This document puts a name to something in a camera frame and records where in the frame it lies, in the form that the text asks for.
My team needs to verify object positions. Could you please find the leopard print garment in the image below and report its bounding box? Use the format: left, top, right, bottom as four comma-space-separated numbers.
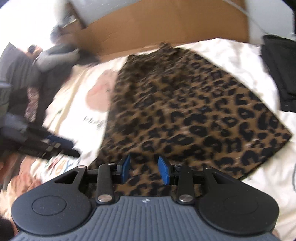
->
89, 44, 292, 196

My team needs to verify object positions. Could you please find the white cartoon bed sheet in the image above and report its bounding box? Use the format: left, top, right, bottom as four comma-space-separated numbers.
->
1, 38, 295, 240

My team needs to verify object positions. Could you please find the grey neck pillow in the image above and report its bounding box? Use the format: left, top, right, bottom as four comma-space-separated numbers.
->
33, 44, 80, 72

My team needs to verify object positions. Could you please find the brown cardboard sheet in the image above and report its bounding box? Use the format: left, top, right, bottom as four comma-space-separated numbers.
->
61, 0, 249, 62

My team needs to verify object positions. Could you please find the black garment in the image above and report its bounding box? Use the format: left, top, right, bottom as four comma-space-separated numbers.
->
261, 35, 295, 113

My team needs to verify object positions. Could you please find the white cable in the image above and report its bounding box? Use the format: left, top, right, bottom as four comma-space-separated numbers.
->
223, 0, 266, 35

